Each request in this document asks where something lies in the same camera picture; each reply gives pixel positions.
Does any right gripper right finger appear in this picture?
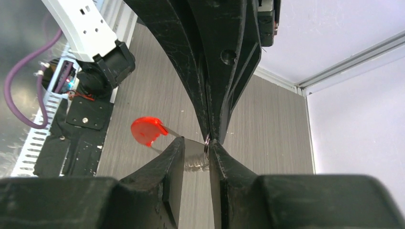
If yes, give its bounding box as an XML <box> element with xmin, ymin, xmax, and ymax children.
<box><xmin>208</xmin><ymin>140</ymin><xmax>405</xmax><ymax>229</ymax></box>

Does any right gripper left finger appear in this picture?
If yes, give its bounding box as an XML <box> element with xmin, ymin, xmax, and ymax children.
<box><xmin>0</xmin><ymin>137</ymin><xmax>185</xmax><ymax>229</ymax></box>

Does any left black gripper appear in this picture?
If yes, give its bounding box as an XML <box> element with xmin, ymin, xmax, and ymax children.
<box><xmin>189</xmin><ymin>0</ymin><xmax>281</xmax><ymax>143</ymax></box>

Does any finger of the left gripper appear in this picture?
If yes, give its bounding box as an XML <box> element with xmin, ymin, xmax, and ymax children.
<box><xmin>125</xmin><ymin>0</ymin><xmax>209</xmax><ymax>137</ymax></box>

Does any silver split keyring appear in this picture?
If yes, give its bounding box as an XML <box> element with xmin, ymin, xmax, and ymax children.
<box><xmin>203</xmin><ymin>133</ymin><xmax>210</xmax><ymax>160</ymax></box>

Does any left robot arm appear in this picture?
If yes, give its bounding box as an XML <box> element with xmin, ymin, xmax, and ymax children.
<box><xmin>44</xmin><ymin>0</ymin><xmax>281</xmax><ymax>143</ymax></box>

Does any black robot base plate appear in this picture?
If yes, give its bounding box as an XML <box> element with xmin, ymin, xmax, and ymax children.
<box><xmin>33</xmin><ymin>97</ymin><xmax>114</xmax><ymax>177</ymax></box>

